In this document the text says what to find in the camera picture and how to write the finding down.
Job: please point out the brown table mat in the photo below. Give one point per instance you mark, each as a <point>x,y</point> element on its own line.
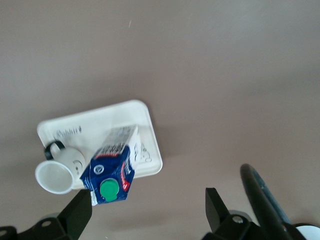
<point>200,75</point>

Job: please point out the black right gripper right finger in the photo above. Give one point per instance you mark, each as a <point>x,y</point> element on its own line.
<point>225,225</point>

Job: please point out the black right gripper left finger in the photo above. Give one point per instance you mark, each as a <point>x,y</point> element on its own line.
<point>72,220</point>

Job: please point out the blue white milk carton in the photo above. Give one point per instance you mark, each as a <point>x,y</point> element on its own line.
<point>110,155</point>

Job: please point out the white rabbit print tray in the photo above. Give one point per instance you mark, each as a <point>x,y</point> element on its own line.
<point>95,125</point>

